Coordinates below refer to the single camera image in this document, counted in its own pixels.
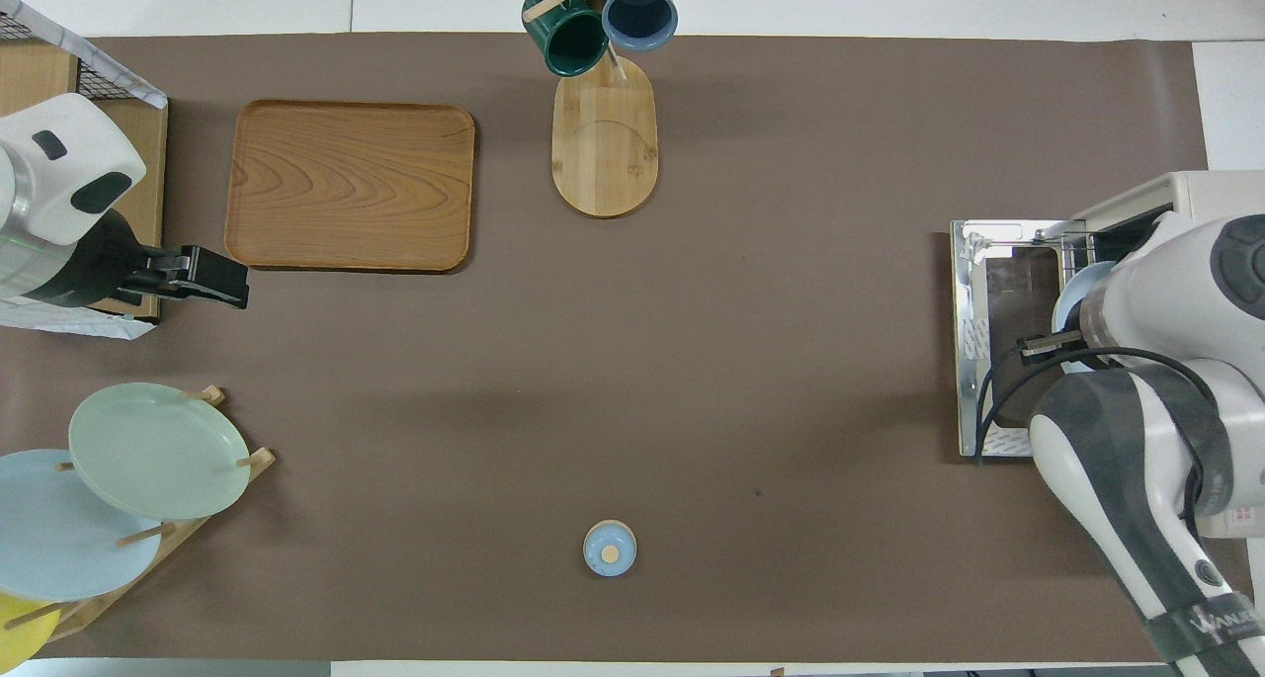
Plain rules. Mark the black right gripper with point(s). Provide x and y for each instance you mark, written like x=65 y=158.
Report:
x=1053 y=344

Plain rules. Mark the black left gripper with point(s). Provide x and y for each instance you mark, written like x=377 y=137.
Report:
x=212 y=277

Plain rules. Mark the light blue round plate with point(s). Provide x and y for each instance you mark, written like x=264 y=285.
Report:
x=1077 y=296

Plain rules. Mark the toaster oven glass door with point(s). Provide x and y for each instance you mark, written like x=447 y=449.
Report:
x=1018 y=282

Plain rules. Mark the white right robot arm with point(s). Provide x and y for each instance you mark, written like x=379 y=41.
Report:
x=1166 y=292

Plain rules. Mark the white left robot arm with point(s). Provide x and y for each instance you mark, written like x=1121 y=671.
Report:
x=49 y=163

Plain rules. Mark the beige toaster oven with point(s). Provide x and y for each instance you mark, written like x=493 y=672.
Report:
x=1216 y=188

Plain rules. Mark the brown wooden tray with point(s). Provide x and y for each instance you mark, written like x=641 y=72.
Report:
x=346 y=183

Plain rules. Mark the pale green plate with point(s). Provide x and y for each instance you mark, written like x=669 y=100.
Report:
x=158 y=450

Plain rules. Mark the wooden plate rack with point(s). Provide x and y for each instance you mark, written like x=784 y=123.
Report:
x=183 y=537

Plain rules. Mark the large light blue plate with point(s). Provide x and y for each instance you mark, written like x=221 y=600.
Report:
x=59 y=539

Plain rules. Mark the brown table mat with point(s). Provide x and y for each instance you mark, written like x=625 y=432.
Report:
x=741 y=311

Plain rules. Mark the wooden mug tree stand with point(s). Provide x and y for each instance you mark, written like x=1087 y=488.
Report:
x=603 y=153

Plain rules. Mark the yellow plate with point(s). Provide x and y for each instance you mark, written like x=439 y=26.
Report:
x=20 y=642

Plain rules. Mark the dark green mug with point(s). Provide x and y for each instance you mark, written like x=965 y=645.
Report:
x=573 y=44

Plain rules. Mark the blue grey mug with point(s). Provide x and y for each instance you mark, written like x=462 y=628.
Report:
x=640 y=15

